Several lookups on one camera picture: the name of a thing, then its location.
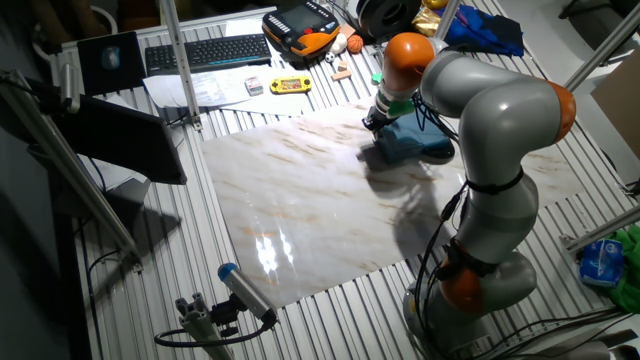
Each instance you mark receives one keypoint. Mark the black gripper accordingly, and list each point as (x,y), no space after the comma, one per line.
(380,122)

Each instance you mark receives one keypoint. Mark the blue drawer box casing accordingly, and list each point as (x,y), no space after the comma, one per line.
(422,136)

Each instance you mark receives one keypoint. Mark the long wooden block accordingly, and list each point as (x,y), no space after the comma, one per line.
(341,75)

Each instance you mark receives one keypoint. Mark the small wooden block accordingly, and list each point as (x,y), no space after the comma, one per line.
(342,65)

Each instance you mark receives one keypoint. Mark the small soccer ball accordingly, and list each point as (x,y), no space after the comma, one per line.
(330,57)

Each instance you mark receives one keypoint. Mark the small orange basketball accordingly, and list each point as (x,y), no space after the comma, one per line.
(355,43)

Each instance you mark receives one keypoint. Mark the marble pattern mat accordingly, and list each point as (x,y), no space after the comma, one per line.
(300,200)

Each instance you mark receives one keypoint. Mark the white gourd shaped toy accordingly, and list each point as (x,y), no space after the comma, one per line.
(339,44)

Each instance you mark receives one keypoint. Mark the yellow handheld game console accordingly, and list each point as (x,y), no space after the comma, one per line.
(290,85)

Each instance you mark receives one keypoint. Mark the blank white paper sheet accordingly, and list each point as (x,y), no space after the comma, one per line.
(280,102)
(244,27)

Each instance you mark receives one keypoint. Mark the flat tan wooden block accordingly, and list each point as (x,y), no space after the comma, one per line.
(347,30)

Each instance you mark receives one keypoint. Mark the gold foil bag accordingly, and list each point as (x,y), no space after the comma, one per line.
(426,21)

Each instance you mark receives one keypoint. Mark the small clear card box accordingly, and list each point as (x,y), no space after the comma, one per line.
(254,86)

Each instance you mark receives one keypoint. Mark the black and orange teach pendant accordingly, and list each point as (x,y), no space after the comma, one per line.
(300,25)

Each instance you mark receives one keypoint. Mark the blue cloth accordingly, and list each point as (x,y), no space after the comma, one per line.
(485,30)

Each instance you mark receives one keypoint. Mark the black keyboard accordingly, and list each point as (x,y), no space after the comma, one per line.
(207,54)

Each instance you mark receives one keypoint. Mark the printed paper sheet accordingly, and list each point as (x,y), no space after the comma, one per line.
(165,90)

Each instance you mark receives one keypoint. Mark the brown cardboard box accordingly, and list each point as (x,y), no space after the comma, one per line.
(620,100)

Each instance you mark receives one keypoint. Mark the black monitor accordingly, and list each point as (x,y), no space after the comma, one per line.
(125,140)

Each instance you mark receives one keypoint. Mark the blue tissue pack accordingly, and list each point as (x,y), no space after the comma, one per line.
(601,262)

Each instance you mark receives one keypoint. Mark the short aluminium profile stub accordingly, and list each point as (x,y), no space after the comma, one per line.
(200,325)

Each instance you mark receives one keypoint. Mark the grey computer mouse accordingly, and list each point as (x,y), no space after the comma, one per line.
(111,57)

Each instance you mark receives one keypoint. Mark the green cloth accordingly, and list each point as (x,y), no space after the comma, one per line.
(630,280)

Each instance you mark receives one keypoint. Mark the black mouse pad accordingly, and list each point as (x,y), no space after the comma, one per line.
(95,75)

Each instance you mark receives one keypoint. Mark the green printed wrist mount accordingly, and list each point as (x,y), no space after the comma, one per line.
(401,107)

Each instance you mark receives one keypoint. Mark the aluminium frame profile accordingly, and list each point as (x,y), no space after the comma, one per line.
(605,47)
(75,167)
(180,60)
(447,17)
(605,229)

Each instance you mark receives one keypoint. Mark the grey camera with blue end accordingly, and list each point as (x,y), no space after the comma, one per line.
(247,292)

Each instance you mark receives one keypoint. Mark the black camera clamp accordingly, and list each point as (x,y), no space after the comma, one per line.
(226,315)

